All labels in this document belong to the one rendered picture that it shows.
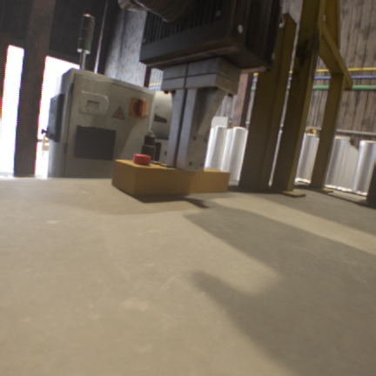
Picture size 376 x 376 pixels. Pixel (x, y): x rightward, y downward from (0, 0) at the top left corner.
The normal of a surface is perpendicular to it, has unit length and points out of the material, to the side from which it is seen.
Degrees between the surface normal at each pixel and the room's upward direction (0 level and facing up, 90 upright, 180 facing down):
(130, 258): 0
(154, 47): 90
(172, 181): 90
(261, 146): 90
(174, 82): 90
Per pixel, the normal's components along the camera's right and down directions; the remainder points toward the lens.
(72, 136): 0.64, 0.22
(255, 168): -0.70, 0.00
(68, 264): 0.16, -0.98
